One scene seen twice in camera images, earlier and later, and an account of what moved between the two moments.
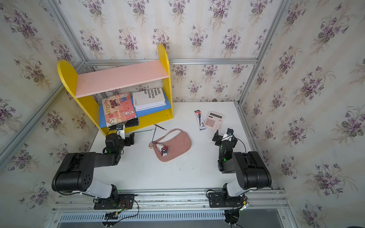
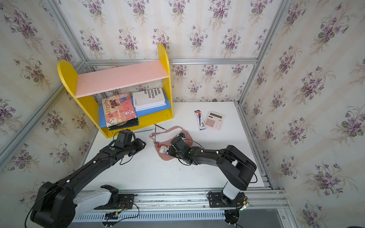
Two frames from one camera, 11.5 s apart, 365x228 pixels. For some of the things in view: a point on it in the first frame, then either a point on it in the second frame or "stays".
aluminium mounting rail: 185,201 stays
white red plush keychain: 163,149 stays
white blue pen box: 200,123 stays
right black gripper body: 218,138 -> 172,152
